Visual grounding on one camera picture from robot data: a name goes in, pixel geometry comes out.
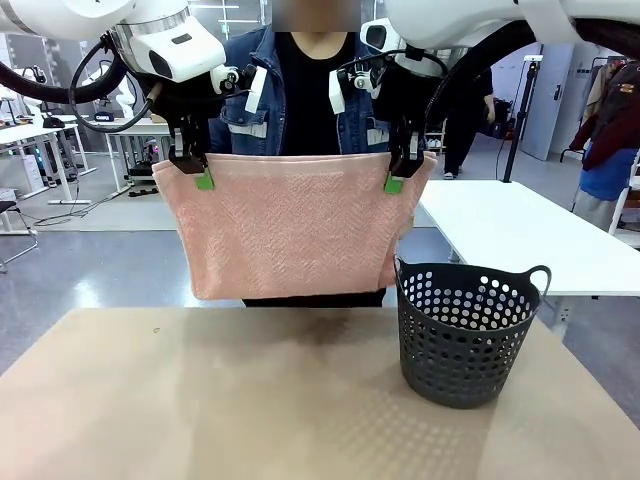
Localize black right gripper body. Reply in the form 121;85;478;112
385;61;437;129

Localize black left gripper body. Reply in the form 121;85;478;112
147;74;222;130

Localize pink towel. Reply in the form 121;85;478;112
151;152;438;302

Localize background person in black clothes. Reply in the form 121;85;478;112
441;64;495;180

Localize white desk with cardboard box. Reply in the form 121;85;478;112
83;117;172;197

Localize black luggage bags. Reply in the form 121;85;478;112
487;97;513;140

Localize person in denim jacket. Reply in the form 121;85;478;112
207;24;432;309

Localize black tripod stand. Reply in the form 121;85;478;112
501;55;544;184

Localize large white table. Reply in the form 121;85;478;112
417;178;640;321

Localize white desk with robot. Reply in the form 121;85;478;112
0;113;99;207

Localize grey open door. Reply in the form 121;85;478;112
518;42;577;162

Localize grey metal chair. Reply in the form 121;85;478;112
0;198;39;274

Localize beige hanging coat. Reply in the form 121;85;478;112
581;62;615;129

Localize blue hanging garment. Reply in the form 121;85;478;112
578;147;640;202

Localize dark grey perforated laundry basket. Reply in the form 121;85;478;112
393;255;553;411

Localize dark brown hanging coat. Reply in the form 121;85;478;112
569;59;640;172

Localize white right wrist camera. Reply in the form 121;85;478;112
328;59;387;116

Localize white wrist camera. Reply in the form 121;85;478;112
328;59;387;116
209;64;269;114

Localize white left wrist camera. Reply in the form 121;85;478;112
209;64;269;114

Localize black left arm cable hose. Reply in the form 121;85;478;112
0;32;154;134

